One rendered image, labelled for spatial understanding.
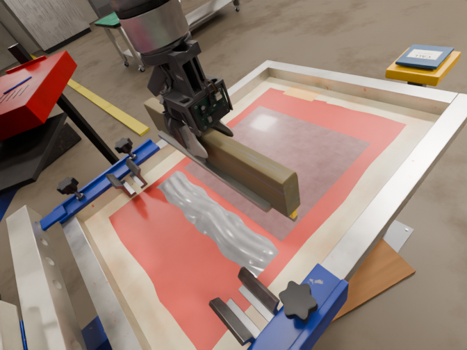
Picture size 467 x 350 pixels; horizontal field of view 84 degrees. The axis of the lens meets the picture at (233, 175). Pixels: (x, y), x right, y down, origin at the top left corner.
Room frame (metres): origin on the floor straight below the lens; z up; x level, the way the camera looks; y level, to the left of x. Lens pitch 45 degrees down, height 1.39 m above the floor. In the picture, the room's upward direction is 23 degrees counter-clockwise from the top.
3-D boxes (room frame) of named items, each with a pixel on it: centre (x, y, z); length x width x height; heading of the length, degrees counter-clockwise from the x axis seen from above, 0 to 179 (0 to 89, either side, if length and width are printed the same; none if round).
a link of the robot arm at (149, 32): (0.38, 0.01, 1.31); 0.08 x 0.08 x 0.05
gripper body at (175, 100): (0.37, 0.01, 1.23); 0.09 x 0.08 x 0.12; 26
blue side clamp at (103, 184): (0.57, 0.30, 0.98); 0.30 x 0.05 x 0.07; 116
